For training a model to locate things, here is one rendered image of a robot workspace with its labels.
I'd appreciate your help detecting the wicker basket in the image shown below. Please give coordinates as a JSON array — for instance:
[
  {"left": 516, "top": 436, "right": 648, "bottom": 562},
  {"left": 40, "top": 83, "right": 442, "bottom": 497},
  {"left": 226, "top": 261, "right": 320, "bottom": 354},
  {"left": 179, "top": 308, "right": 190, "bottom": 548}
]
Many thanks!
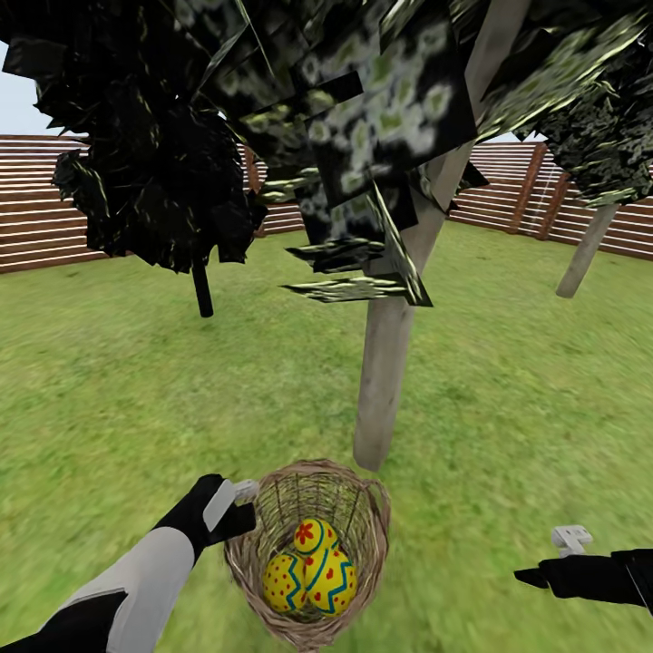
[{"left": 224, "top": 459, "right": 394, "bottom": 653}]

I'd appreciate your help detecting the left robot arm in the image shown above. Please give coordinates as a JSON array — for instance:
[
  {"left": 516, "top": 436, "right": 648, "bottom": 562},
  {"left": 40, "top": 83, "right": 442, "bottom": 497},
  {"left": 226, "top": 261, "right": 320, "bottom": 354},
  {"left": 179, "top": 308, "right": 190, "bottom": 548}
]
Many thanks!
[{"left": 0, "top": 476, "right": 259, "bottom": 653}]

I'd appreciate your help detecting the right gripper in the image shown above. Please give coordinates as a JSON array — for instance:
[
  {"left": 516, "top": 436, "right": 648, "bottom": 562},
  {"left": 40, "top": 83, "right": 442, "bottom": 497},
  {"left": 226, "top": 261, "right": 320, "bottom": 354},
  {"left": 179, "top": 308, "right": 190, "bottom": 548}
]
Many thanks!
[{"left": 513, "top": 554, "right": 621, "bottom": 604}]

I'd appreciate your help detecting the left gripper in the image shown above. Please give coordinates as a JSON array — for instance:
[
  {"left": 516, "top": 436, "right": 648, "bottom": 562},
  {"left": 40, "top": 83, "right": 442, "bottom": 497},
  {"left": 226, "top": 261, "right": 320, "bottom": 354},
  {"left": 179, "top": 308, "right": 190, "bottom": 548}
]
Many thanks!
[{"left": 206, "top": 502, "right": 258, "bottom": 547}]

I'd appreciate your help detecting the easter egg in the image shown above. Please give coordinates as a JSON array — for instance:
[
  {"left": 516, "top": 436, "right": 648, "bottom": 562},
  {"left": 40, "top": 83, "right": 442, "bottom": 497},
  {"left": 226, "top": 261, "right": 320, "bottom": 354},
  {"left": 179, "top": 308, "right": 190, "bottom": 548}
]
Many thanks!
[
  {"left": 262, "top": 551, "right": 308, "bottom": 614},
  {"left": 293, "top": 516, "right": 339, "bottom": 559},
  {"left": 303, "top": 548, "right": 357, "bottom": 621}
]

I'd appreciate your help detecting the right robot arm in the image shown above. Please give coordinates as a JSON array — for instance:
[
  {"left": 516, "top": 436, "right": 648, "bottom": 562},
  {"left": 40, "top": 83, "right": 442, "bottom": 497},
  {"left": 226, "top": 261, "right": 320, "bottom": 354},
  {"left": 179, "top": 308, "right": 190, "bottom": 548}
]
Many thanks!
[{"left": 513, "top": 525, "right": 653, "bottom": 618}]

